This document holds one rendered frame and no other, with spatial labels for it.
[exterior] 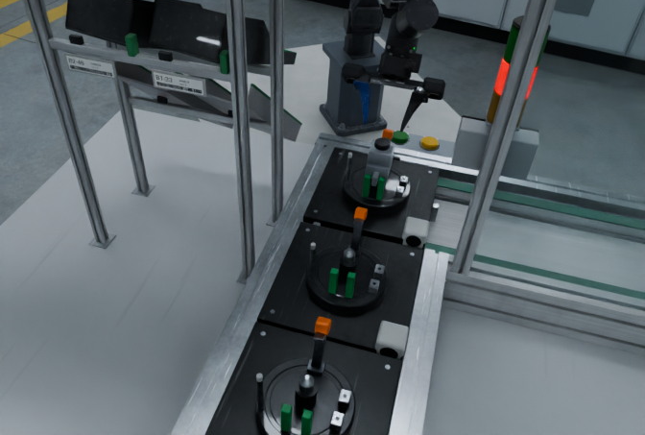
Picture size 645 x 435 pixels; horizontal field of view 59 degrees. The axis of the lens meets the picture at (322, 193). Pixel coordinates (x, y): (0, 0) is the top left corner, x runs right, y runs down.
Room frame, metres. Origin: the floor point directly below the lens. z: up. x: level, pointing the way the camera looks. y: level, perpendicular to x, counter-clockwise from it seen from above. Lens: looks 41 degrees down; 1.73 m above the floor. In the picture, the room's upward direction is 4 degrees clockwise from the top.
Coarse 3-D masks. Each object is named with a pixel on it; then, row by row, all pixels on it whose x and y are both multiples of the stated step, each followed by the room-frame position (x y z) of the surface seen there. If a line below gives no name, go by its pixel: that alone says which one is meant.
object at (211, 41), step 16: (160, 0) 0.85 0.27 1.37; (176, 0) 0.90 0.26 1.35; (160, 16) 0.84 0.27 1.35; (176, 16) 0.83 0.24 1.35; (192, 16) 0.82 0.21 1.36; (208, 16) 0.82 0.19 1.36; (224, 16) 0.81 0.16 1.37; (160, 32) 0.83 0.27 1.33; (176, 32) 0.82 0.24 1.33; (192, 32) 0.81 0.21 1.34; (208, 32) 0.81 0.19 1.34; (224, 32) 0.80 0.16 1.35; (256, 32) 0.89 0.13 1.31; (176, 48) 0.81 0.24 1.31; (192, 48) 0.80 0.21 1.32; (208, 48) 0.79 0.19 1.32; (224, 48) 0.80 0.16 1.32; (256, 48) 0.88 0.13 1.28
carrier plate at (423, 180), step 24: (336, 168) 0.97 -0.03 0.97; (408, 168) 0.98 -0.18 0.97; (432, 168) 0.99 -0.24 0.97; (336, 192) 0.89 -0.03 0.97; (432, 192) 0.91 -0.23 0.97; (312, 216) 0.81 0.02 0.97; (336, 216) 0.82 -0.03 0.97; (384, 216) 0.83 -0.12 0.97; (408, 216) 0.83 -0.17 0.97; (384, 240) 0.77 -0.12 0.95
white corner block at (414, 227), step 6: (408, 222) 0.79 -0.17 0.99; (414, 222) 0.79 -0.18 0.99; (420, 222) 0.79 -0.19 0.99; (426, 222) 0.79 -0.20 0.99; (408, 228) 0.78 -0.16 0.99; (414, 228) 0.78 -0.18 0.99; (420, 228) 0.78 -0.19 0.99; (426, 228) 0.78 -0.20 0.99; (402, 234) 0.77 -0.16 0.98; (408, 234) 0.77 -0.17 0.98; (414, 234) 0.76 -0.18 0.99; (420, 234) 0.76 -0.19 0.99; (426, 234) 0.76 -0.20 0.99; (408, 240) 0.76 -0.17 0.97; (414, 240) 0.76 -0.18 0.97; (420, 240) 0.76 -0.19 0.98; (414, 246) 0.76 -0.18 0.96; (420, 246) 0.76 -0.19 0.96
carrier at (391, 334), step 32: (288, 256) 0.70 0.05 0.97; (320, 256) 0.69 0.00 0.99; (352, 256) 0.65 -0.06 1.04; (384, 256) 0.72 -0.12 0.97; (416, 256) 0.72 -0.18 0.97; (288, 288) 0.63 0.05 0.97; (320, 288) 0.62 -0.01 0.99; (352, 288) 0.60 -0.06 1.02; (384, 288) 0.63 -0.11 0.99; (416, 288) 0.65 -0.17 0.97; (288, 320) 0.56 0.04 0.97; (352, 320) 0.57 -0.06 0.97; (384, 320) 0.58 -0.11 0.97; (384, 352) 0.51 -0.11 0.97
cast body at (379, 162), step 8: (376, 144) 0.89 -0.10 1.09; (384, 144) 0.89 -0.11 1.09; (392, 144) 0.91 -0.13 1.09; (376, 152) 0.88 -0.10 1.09; (384, 152) 0.88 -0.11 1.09; (392, 152) 0.89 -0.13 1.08; (368, 160) 0.88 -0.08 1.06; (376, 160) 0.88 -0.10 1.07; (384, 160) 0.87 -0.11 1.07; (392, 160) 0.91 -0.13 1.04; (368, 168) 0.87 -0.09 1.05; (376, 168) 0.87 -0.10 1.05; (384, 168) 0.87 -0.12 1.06; (376, 176) 0.86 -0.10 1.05; (384, 176) 0.87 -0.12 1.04
